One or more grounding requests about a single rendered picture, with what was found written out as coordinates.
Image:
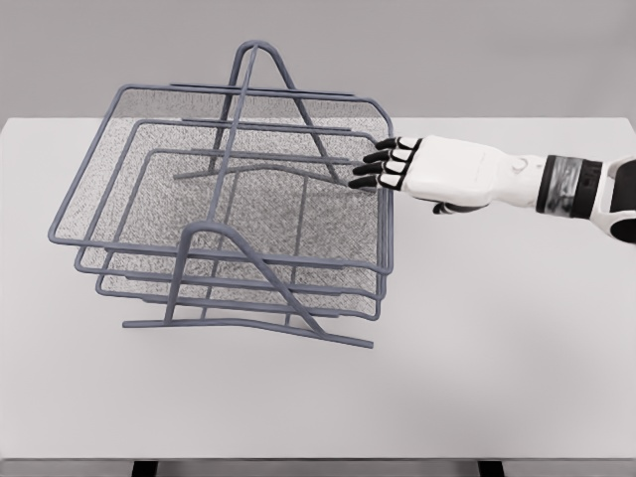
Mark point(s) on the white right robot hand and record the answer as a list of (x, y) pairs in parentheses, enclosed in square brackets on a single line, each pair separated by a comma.
[(452, 171)]

